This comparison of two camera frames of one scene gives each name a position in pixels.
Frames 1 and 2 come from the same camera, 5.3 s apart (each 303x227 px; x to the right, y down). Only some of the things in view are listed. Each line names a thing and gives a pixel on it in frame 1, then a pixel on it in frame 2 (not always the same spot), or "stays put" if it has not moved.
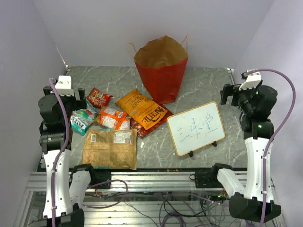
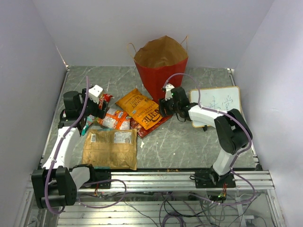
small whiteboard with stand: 195,128 → 223,99
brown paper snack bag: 111,148 stays put
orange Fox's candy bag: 115,119 stays put
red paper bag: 162,65 stays put
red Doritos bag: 141,129 stays put
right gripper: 228,90 → 163,103
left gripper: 79,104 → 98,112
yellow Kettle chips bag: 145,112 stays put
